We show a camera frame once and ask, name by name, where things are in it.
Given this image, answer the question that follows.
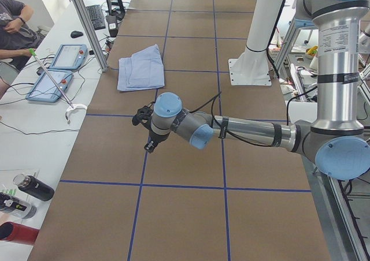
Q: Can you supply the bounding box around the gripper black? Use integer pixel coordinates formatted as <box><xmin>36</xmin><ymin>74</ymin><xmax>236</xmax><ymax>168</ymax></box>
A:
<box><xmin>132</xmin><ymin>102</ymin><xmax>168</xmax><ymax>153</ymax></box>

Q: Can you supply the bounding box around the light blue striped shirt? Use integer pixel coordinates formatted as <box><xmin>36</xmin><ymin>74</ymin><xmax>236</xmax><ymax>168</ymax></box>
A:
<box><xmin>117</xmin><ymin>44</ymin><xmax>165</xmax><ymax>92</ymax></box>

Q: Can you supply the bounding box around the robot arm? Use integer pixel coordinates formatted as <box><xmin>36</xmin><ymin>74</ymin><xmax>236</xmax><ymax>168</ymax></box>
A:
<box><xmin>132</xmin><ymin>0</ymin><xmax>369</xmax><ymax>180</ymax></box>

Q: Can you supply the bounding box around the lower teach pendant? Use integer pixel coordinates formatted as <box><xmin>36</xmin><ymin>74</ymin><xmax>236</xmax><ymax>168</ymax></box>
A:
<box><xmin>25</xmin><ymin>70</ymin><xmax>73</xmax><ymax>103</ymax></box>

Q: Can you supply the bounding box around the teach pendant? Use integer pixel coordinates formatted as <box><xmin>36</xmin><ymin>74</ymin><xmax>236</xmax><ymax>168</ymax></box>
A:
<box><xmin>25</xmin><ymin>70</ymin><xmax>73</xmax><ymax>103</ymax></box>
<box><xmin>49</xmin><ymin>44</ymin><xmax>88</xmax><ymax>70</ymax></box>

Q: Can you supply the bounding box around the upper teach pendant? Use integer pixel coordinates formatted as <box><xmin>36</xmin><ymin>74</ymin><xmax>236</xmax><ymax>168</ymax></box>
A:
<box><xmin>49</xmin><ymin>44</ymin><xmax>88</xmax><ymax>70</ymax></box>

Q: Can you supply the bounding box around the black bottle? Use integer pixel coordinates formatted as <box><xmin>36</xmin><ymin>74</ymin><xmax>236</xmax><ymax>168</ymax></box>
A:
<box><xmin>13</xmin><ymin>174</ymin><xmax>54</xmax><ymax>202</ymax></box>

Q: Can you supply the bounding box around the black computer mouse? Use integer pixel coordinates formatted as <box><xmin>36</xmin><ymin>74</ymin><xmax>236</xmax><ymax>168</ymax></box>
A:
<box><xmin>70</xmin><ymin>31</ymin><xmax>83</xmax><ymax>39</ymax></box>

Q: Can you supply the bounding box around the black keyboard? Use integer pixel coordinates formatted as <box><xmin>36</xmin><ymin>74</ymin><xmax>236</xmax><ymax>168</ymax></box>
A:
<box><xmin>86</xmin><ymin>5</ymin><xmax>106</xmax><ymax>30</ymax></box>

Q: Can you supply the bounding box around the long metal rod tool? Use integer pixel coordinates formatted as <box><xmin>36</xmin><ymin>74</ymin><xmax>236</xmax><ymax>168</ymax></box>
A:
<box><xmin>29</xmin><ymin>49</ymin><xmax>73</xmax><ymax>107</ymax></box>

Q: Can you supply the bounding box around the white plastic chair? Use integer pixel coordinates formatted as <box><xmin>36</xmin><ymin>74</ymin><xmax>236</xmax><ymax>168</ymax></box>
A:
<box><xmin>288</xmin><ymin>100</ymin><xmax>317</xmax><ymax>123</ymax></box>

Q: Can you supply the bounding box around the red bottle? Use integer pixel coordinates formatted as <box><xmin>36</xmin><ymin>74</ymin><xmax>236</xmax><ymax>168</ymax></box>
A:
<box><xmin>1</xmin><ymin>222</ymin><xmax>39</xmax><ymax>245</ymax></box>

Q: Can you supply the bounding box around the seated person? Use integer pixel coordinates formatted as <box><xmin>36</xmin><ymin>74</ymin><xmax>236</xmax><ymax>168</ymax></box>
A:
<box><xmin>0</xmin><ymin>0</ymin><xmax>43</xmax><ymax>97</ymax></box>

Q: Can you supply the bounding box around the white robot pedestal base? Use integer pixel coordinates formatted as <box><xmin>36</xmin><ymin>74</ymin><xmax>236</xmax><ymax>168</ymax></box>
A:
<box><xmin>228</xmin><ymin>0</ymin><xmax>286</xmax><ymax>86</ymax></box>

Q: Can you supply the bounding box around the aluminium frame post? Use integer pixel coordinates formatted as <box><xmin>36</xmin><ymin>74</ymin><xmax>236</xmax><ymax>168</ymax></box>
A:
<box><xmin>72</xmin><ymin>0</ymin><xmax>108</xmax><ymax>72</ymax></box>

